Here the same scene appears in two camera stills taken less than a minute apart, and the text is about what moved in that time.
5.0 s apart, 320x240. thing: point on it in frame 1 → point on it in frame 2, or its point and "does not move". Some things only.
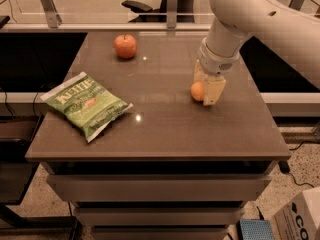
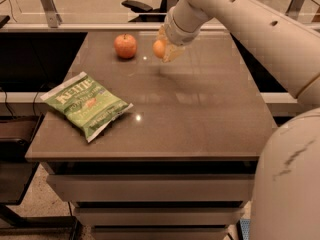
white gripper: x=215 y=61 → x=179 y=31
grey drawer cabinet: x=159 y=200 does not move
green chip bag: x=92 y=107 does not move
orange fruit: x=197 y=90 → x=159 y=48
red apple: x=125 y=45 does not move
